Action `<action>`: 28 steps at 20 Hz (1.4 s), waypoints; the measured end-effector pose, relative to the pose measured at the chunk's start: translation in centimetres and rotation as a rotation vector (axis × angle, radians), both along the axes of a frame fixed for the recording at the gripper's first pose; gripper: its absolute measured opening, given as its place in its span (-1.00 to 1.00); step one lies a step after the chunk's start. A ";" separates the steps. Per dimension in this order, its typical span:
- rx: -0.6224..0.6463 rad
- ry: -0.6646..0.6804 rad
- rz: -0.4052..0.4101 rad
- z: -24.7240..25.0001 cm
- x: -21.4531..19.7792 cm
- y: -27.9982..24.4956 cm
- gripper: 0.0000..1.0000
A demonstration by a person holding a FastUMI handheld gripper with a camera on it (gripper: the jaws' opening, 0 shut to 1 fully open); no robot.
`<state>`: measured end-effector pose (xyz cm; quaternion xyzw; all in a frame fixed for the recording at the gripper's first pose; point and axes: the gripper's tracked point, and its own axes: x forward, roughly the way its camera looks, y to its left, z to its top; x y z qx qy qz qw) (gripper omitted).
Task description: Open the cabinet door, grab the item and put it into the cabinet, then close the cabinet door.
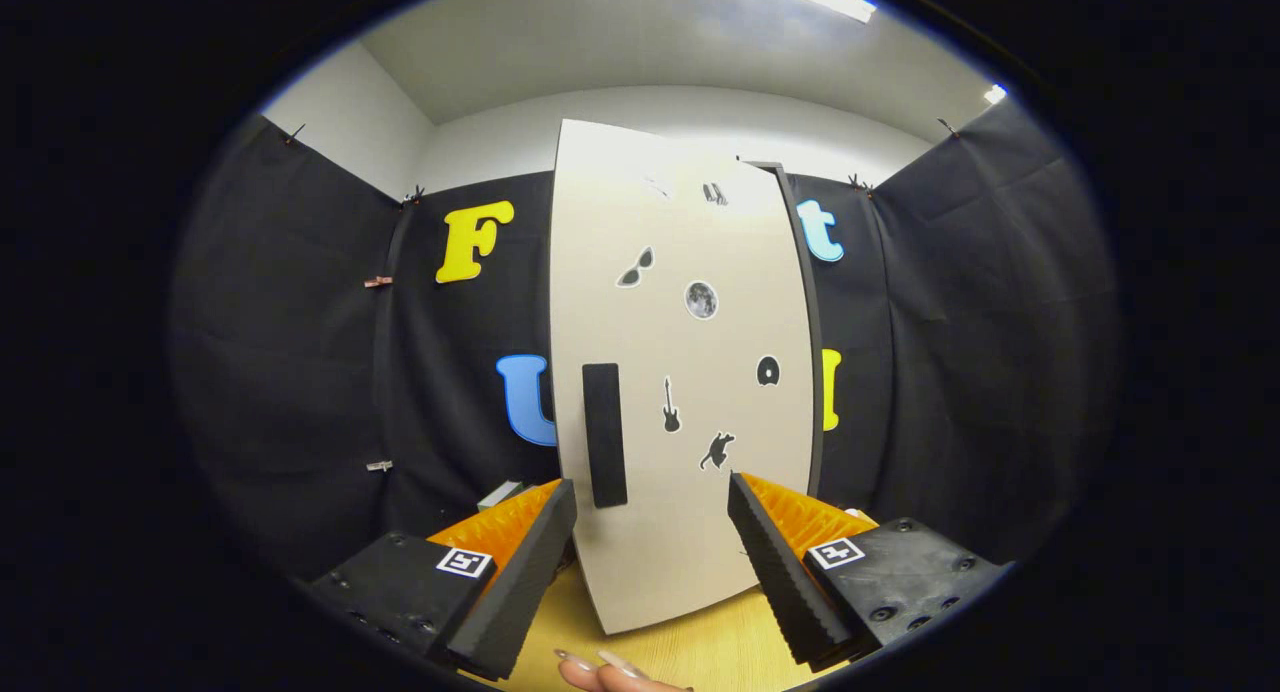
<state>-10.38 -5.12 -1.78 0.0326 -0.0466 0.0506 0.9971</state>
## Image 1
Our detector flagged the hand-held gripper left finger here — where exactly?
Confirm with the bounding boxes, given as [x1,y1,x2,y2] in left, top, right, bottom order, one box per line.
[305,477,579,681]

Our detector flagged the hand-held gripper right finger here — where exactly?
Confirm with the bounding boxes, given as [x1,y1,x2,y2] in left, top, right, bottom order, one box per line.
[727,472,1011,673]

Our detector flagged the black backdrop cloth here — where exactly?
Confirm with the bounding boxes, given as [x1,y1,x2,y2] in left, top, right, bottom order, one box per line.
[170,97,1121,585]

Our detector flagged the black door handle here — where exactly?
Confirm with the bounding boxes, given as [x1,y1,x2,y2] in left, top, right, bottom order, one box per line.
[582,363,629,509]

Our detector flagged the grey cabinet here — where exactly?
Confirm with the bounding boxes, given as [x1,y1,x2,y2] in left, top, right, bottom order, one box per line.
[740,157,827,498]

